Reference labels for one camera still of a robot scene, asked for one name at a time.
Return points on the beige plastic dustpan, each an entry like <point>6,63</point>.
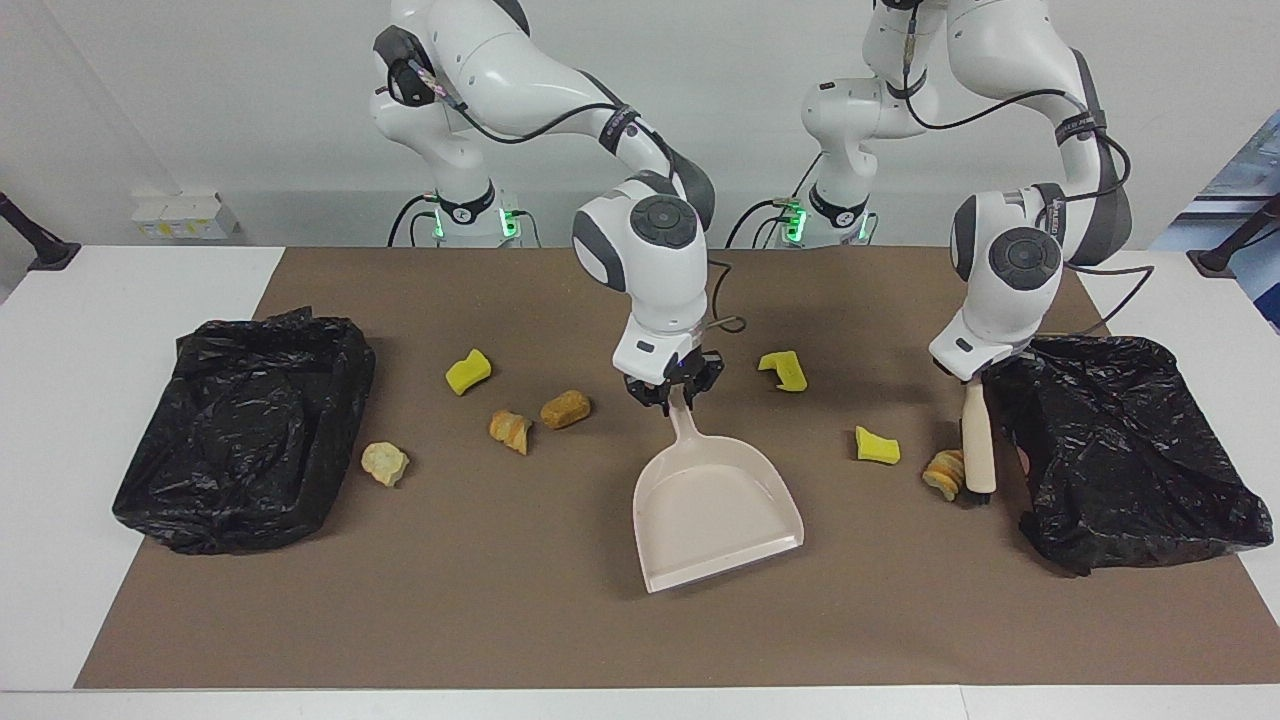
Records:
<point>710,520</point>

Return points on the brown bread bun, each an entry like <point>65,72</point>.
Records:
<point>565,409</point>

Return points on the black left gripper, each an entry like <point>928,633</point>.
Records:
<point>962,377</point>

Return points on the orange striped croissant piece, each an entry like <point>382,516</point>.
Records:
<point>510,430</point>

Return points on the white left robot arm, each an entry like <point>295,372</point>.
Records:
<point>1010,280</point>

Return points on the pale bread chunk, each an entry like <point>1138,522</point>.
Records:
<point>384,464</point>

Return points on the white power strip box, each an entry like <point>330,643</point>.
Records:
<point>185,215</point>

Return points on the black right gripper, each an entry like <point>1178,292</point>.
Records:
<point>672,365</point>

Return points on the brown table mat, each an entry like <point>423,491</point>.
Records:
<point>600,620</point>

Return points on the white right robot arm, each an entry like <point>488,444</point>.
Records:
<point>640,260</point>

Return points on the notched yellow sponge piece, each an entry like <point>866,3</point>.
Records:
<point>788,372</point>

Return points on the black stand base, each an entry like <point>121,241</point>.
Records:
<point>50,255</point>
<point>1215,262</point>

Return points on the black bag lined bin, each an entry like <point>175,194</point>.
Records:
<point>1120,450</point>
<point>240,440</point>

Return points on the striped croissant bread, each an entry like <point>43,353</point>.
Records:
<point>943,475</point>

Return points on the beige hand brush black bristles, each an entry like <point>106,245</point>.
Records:
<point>978,440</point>

